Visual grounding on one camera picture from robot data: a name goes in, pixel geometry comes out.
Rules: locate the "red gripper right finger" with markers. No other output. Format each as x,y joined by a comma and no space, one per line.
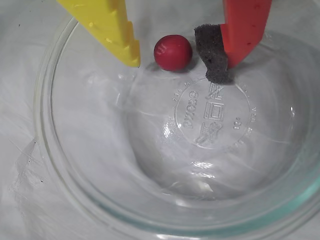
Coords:
245,25

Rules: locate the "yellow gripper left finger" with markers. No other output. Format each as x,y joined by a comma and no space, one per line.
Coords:
105,22

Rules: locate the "glass bowl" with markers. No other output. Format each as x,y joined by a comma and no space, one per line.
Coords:
175,162

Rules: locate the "white table cloth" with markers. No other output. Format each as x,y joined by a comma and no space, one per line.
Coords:
15,100

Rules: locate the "red round pill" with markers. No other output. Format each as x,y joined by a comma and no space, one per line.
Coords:
173,52

